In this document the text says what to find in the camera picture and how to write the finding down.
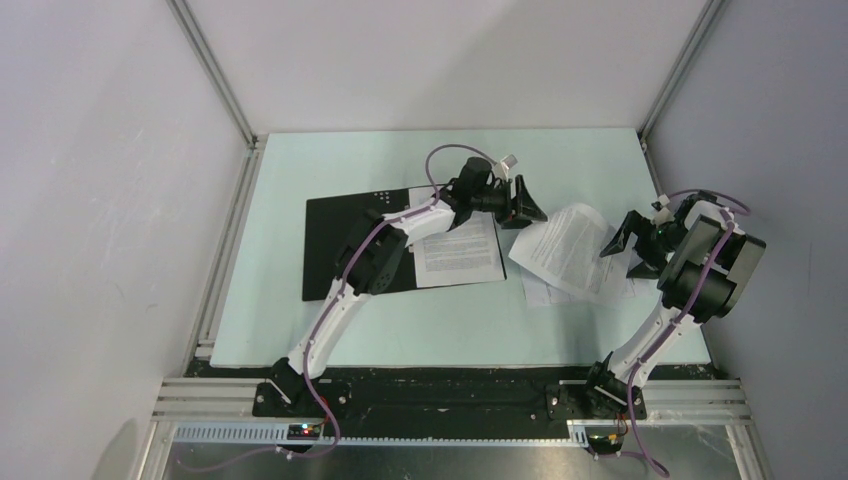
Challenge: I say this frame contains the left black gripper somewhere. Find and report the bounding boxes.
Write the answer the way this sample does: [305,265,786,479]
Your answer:
[470,176,547,231]

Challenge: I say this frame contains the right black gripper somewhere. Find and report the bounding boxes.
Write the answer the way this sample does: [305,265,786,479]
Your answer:
[599,209,688,279]

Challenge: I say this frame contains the printed paper sheet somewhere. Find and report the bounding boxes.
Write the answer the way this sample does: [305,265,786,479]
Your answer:
[508,203,632,304]
[409,211,506,289]

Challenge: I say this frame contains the red black folder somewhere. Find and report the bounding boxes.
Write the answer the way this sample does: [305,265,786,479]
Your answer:
[301,186,433,301]

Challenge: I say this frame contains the printed paper sheets stack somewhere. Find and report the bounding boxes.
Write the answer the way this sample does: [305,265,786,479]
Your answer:
[509,248,657,307]

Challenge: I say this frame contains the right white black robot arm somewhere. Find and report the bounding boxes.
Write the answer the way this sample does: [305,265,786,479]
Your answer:
[580,189,766,418]

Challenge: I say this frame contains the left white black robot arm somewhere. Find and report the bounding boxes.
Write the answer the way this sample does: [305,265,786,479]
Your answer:
[268,156,548,416]

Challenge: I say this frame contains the right small controller board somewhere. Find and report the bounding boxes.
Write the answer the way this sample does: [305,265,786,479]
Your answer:
[586,434,625,457]

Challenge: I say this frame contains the small controller board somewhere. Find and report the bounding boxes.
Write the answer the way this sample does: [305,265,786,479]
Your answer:
[286,423,323,441]
[586,434,625,457]

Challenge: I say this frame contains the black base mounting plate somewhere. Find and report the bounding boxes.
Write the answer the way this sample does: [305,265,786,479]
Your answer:
[185,362,720,440]

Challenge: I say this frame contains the left small controller board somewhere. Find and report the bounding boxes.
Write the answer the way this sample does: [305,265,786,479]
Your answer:
[286,423,323,441]

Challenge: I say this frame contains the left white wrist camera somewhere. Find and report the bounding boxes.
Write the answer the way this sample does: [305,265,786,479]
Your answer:
[493,154,518,182]

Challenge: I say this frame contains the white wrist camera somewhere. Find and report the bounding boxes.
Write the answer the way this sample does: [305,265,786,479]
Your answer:
[651,194,671,216]
[493,154,518,182]

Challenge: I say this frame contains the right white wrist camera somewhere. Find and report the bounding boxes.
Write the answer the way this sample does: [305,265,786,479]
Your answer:
[651,194,671,216]

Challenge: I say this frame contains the aluminium frame rails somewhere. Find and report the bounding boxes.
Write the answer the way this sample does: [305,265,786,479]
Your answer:
[130,378,770,479]

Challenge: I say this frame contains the white slotted cable duct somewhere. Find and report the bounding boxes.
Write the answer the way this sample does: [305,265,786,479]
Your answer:
[174,422,588,448]

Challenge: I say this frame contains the right aluminium corner post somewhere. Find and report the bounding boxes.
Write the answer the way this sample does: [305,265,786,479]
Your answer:
[638,0,729,144]

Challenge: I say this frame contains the aluminium corner post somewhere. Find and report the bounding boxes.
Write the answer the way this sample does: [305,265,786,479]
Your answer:
[166,0,257,149]
[638,0,729,144]

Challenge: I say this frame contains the left aluminium corner post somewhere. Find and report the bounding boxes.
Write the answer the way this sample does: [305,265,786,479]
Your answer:
[166,0,257,149]

